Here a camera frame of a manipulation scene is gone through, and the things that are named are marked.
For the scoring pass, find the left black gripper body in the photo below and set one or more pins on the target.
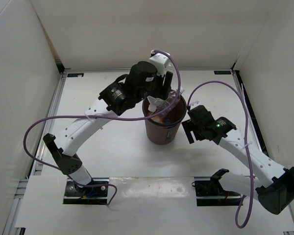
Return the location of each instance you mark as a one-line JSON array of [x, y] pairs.
[[155, 89]]

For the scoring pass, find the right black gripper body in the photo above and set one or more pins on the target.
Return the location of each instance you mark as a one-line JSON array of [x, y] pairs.
[[200, 129]]

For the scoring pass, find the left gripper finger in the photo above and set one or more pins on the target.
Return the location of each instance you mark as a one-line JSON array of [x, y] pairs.
[[120, 79], [166, 88]]

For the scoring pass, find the clear bottle blue orange label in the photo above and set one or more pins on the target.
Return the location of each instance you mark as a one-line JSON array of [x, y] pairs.
[[164, 102]]

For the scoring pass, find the orange juice bottle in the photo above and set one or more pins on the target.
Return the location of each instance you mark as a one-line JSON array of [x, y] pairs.
[[156, 118]]

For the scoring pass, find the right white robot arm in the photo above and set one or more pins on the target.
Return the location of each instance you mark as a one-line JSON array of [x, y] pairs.
[[273, 183]]

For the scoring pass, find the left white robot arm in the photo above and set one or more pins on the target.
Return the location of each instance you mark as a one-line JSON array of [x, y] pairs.
[[112, 102]]

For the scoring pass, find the dark red plastic bin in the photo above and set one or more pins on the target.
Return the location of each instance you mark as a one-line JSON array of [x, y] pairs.
[[161, 133]]

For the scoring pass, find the left blue corner sticker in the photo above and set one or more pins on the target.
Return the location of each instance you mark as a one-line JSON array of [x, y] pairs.
[[75, 74]]

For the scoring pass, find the blue corner sticker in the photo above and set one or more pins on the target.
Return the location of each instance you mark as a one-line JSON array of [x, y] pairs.
[[222, 72], [75, 74]]

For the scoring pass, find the right blue corner sticker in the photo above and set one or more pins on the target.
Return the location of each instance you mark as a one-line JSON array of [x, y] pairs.
[[222, 72]]

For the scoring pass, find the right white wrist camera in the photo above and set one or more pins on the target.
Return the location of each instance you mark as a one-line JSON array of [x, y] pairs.
[[193, 105]]

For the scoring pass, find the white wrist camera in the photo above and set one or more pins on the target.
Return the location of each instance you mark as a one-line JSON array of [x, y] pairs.
[[161, 62], [193, 105]]

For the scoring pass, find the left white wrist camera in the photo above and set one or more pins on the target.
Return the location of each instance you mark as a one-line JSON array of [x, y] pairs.
[[161, 62]]

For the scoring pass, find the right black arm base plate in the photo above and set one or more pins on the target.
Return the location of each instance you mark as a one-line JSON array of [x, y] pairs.
[[209, 195]]

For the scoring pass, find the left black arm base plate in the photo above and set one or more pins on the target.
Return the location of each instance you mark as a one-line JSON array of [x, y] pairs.
[[75, 195]]

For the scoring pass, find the left aluminium frame rail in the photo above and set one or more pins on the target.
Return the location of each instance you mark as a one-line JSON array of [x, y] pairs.
[[35, 167]]

